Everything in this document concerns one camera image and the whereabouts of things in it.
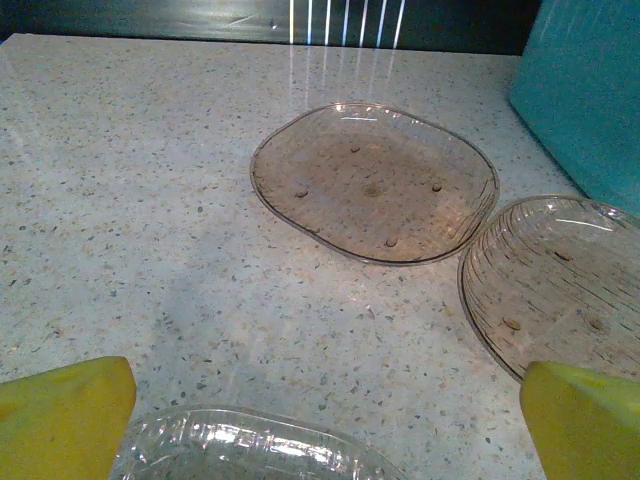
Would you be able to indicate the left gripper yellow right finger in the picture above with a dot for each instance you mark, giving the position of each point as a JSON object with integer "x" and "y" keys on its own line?
{"x": 585, "y": 430}

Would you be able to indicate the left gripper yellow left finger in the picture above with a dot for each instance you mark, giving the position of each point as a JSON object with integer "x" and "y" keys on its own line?
{"x": 60, "y": 425}

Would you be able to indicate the transparent squarish plate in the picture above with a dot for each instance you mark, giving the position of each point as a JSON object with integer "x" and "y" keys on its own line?
{"x": 375, "y": 190}
{"x": 550, "y": 280}
{"x": 240, "y": 450}

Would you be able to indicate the teal plastic bin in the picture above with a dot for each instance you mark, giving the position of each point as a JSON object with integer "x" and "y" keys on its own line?
{"x": 580, "y": 100}

